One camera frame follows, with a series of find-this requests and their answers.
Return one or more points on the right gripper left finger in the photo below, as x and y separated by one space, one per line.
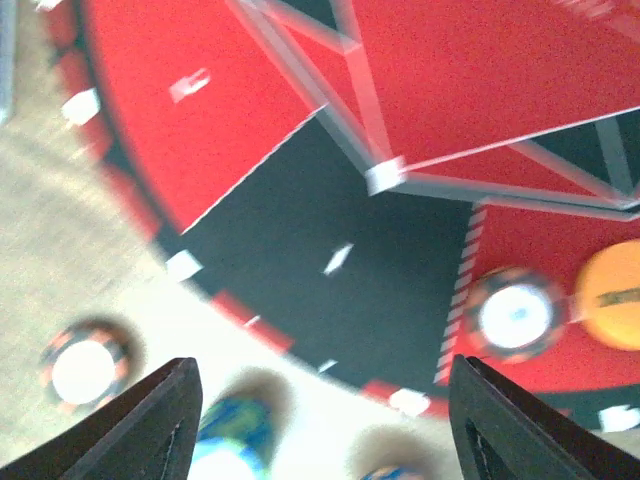
147 432

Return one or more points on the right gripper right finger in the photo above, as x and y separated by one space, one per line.
501 431

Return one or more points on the red poker chip stack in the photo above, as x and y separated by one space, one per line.
87 365

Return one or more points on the teal poker chip stack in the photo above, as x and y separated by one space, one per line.
235 440

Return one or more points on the orange round blind button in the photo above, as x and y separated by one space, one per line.
607 296

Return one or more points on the round red black poker mat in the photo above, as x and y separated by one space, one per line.
335 175

